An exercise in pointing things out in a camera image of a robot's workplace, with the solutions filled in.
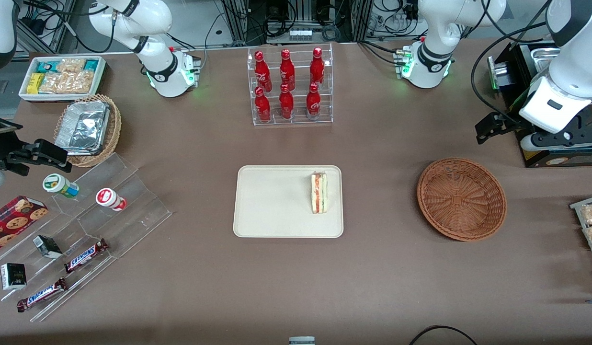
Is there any steel pan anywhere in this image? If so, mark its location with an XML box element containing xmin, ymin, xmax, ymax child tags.
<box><xmin>531</xmin><ymin>46</ymin><xmax>562</xmax><ymax>80</ymax></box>

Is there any clear rice cracker packet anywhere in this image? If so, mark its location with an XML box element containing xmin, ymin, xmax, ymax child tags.
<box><xmin>57</xmin><ymin>58</ymin><xmax>86</xmax><ymax>73</ymax></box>
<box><xmin>39</xmin><ymin>72</ymin><xmax>94</xmax><ymax>94</ymax></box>

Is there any aluminium profile frame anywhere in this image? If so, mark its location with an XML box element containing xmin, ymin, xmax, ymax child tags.
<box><xmin>219</xmin><ymin>0</ymin><xmax>373</xmax><ymax>45</ymax></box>

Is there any brown Snickers bar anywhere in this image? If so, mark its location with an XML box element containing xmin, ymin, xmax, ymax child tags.
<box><xmin>64</xmin><ymin>238</ymin><xmax>109</xmax><ymax>274</ymax></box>
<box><xmin>16</xmin><ymin>277</ymin><xmax>68</xmax><ymax>313</ymax></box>

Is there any green lid yogurt cup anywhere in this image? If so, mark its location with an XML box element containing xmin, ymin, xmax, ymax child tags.
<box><xmin>42</xmin><ymin>173</ymin><xmax>80</xmax><ymax>199</ymax></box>

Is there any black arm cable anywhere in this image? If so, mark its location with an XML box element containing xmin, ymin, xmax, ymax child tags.
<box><xmin>470</xmin><ymin>0</ymin><xmax>555</xmax><ymax>123</ymax></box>

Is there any beige rectangular serving tray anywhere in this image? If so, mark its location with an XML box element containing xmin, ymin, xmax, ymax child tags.
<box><xmin>233</xmin><ymin>165</ymin><xmax>344</xmax><ymax>239</ymax></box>

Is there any red cola bottle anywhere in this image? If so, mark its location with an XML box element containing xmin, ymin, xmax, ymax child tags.
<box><xmin>254</xmin><ymin>51</ymin><xmax>273</xmax><ymax>92</ymax></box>
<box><xmin>309</xmin><ymin>47</ymin><xmax>325</xmax><ymax>89</ymax></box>
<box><xmin>306</xmin><ymin>82</ymin><xmax>322</xmax><ymax>119</ymax></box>
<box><xmin>279</xmin><ymin>49</ymin><xmax>296</xmax><ymax>92</ymax></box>
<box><xmin>254</xmin><ymin>86</ymin><xmax>272</xmax><ymax>123</ymax></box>
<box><xmin>279</xmin><ymin>84</ymin><xmax>295</xmax><ymax>120</ymax></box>

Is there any triangular sandwich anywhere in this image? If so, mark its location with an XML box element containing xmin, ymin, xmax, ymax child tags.
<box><xmin>310</xmin><ymin>172</ymin><xmax>328</xmax><ymax>215</ymax></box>

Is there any clear acrylic step shelf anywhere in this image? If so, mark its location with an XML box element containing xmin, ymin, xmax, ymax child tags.
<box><xmin>0</xmin><ymin>152</ymin><xmax>173</xmax><ymax>322</ymax></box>

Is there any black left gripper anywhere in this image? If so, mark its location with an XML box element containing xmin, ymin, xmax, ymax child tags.
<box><xmin>476</xmin><ymin>113</ymin><xmax>538</xmax><ymax>145</ymax></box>

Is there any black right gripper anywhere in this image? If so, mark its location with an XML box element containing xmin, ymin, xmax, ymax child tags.
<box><xmin>0</xmin><ymin>113</ymin><xmax>72</xmax><ymax>176</ymax></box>

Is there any red plaid cookie box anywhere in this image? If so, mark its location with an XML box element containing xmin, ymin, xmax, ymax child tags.
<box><xmin>0</xmin><ymin>195</ymin><xmax>49</xmax><ymax>256</ymax></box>

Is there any black countertop machine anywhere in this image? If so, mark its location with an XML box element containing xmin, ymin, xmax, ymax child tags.
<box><xmin>488</xmin><ymin>41</ymin><xmax>592</xmax><ymax>168</ymax></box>

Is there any black looped cable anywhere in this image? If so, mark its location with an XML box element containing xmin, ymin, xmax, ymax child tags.
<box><xmin>409</xmin><ymin>325</ymin><xmax>478</xmax><ymax>345</ymax></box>

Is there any white rectangular snack bin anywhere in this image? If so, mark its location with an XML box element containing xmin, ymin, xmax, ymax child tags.
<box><xmin>18</xmin><ymin>56</ymin><xmax>106</xmax><ymax>103</ymax></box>

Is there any brown round wicker basket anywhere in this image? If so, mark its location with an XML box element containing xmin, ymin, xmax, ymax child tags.
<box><xmin>417</xmin><ymin>158</ymin><xmax>508</xmax><ymax>242</ymax></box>

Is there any red lid yogurt cup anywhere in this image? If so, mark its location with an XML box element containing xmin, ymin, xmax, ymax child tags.
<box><xmin>95</xmin><ymin>188</ymin><xmax>128</xmax><ymax>212</ymax></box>

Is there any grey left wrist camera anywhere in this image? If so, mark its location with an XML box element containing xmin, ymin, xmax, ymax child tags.
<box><xmin>520</xmin><ymin>128</ymin><xmax>592</xmax><ymax>153</ymax></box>

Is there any aluminium foil container stack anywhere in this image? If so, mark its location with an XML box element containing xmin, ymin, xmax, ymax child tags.
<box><xmin>54</xmin><ymin>101</ymin><xmax>111</xmax><ymax>155</ymax></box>

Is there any small black carton box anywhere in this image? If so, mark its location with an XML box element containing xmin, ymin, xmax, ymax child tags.
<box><xmin>33</xmin><ymin>235</ymin><xmax>63</xmax><ymax>259</ymax></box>
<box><xmin>0</xmin><ymin>263</ymin><xmax>27</xmax><ymax>291</ymax></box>

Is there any light tan wicker basket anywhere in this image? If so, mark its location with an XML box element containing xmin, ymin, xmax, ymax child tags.
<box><xmin>54</xmin><ymin>94</ymin><xmax>122</xmax><ymax>168</ymax></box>

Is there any clear acrylic bottle rack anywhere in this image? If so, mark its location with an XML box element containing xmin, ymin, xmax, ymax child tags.
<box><xmin>247</xmin><ymin>43</ymin><xmax>334</xmax><ymax>127</ymax></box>

